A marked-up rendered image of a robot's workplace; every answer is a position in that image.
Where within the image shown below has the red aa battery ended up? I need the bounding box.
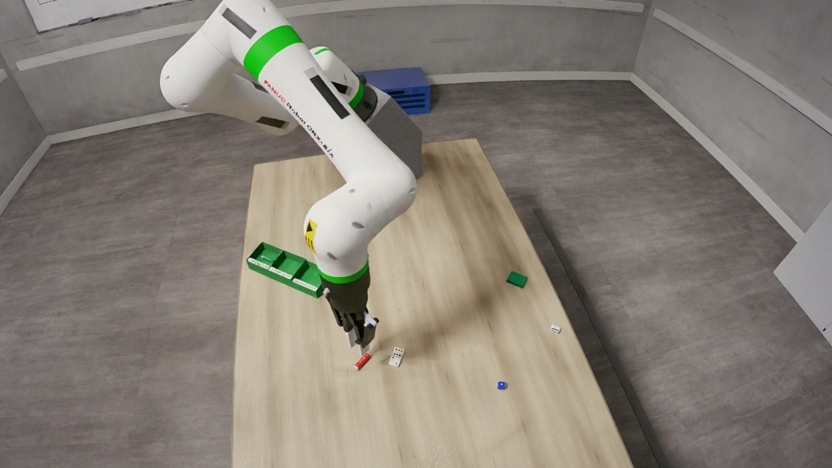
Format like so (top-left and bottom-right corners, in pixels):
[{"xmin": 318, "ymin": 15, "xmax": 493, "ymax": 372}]
[{"xmin": 354, "ymin": 353, "xmax": 371, "ymax": 371}]

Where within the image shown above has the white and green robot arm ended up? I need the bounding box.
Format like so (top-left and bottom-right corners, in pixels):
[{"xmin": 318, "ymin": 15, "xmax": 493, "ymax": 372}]
[{"xmin": 160, "ymin": 0, "xmax": 417, "ymax": 301}]

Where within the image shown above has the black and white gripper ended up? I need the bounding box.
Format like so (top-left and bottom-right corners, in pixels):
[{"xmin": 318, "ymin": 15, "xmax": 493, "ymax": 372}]
[{"xmin": 325, "ymin": 291, "xmax": 379, "ymax": 357}]

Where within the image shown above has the green rack of labelled bins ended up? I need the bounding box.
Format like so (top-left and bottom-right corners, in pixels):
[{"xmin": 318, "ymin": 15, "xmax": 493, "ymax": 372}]
[{"xmin": 246, "ymin": 241, "xmax": 323, "ymax": 298}]

